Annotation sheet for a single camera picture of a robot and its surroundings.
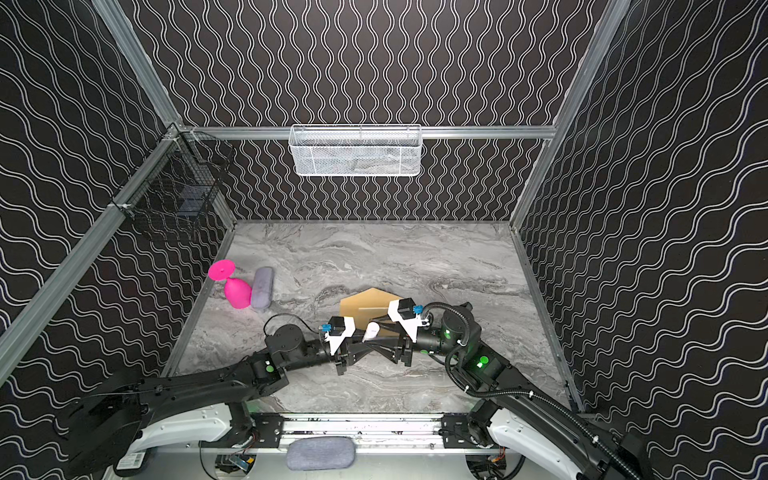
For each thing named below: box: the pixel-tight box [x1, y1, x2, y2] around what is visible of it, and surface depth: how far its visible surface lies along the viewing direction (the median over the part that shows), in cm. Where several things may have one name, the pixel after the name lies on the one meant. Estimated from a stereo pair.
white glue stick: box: [362, 321, 380, 343], surface depth 64 cm
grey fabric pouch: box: [286, 436, 356, 471], surface depth 71 cm
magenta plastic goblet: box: [207, 260, 252, 309], surface depth 94 cm
